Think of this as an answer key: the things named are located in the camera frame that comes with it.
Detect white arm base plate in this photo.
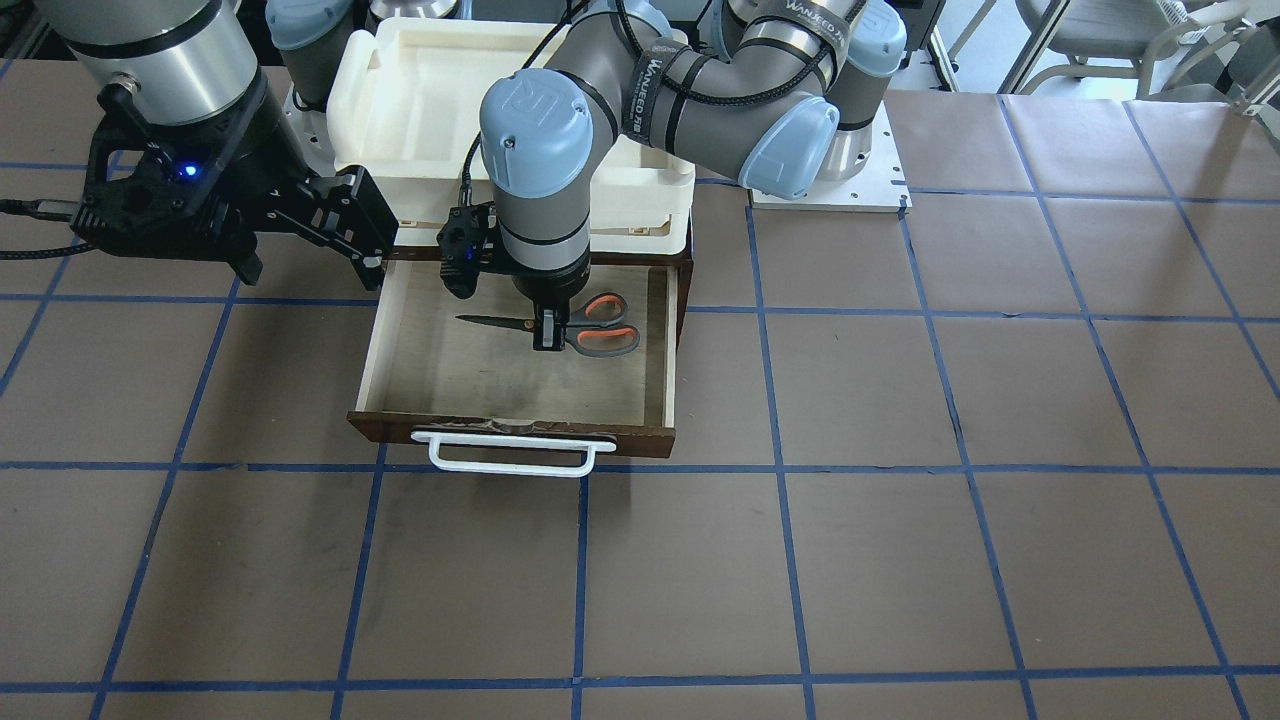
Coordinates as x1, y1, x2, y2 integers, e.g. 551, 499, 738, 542
282, 85, 335, 176
750, 104, 913, 213

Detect white plastic tray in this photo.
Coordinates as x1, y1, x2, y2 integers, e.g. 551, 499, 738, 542
326, 18, 695, 236

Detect grey orange handled scissors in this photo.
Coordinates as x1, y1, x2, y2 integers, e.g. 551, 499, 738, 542
457, 293, 641, 357

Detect dark wooden drawer cabinet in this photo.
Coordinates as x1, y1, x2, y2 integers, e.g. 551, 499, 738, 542
390, 213, 694, 306

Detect wooden drawer with dark front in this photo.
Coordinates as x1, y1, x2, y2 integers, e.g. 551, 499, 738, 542
348, 260, 680, 457

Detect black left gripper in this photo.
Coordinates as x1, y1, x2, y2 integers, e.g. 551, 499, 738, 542
500, 255, 591, 352

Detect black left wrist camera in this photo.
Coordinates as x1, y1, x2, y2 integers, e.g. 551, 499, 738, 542
436, 202, 494, 300

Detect white drawer handle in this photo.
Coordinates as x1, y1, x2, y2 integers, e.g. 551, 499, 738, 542
411, 430, 618, 478

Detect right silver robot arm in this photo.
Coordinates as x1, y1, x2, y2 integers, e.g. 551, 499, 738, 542
20, 1, 399, 290

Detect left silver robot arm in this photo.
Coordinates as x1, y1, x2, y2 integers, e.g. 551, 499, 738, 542
477, 1, 908, 351

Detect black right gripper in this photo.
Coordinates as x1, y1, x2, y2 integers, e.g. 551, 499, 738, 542
70, 79, 399, 291

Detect grey office chair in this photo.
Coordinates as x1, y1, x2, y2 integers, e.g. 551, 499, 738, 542
998, 1, 1262, 99

